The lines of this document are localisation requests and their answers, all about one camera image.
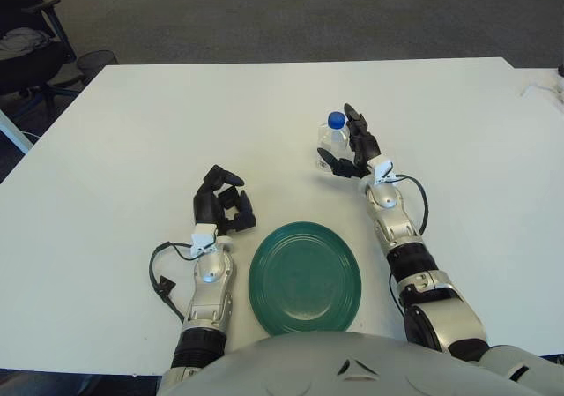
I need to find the grey cloth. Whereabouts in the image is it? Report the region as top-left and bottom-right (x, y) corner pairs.
(0, 27), (54, 59)

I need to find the grey robot torso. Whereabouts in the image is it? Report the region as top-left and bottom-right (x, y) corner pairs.
(165, 330), (564, 396)

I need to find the clear bottle with blue cap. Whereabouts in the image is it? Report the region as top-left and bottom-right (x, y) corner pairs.
(316, 110), (353, 172)

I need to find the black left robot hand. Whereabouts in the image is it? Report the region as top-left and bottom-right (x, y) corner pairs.
(192, 164), (258, 237)

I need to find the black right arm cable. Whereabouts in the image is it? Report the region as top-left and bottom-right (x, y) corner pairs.
(389, 173), (430, 323)

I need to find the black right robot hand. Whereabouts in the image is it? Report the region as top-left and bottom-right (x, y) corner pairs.
(316, 102), (382, 180)

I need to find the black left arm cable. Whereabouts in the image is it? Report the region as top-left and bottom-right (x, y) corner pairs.
(148, 241), (195, 323)

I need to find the green round plate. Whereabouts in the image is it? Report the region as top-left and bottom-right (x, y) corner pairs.
(248, 221), (363, 337)

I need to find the black office chair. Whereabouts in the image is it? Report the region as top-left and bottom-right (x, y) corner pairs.
(0, 0), (85, 115)

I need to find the white table leg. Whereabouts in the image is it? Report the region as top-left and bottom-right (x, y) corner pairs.
(0, 107), (33, 155)

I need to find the black mesh wastebasket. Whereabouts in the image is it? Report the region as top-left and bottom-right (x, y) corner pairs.
(75, 49), (120, 83)

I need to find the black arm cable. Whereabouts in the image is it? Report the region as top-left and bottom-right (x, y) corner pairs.
(148, 241), (195, 323)
(389, 173), (430, 323)

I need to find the white cable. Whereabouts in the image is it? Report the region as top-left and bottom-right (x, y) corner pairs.
(518, 75), (564, 116)

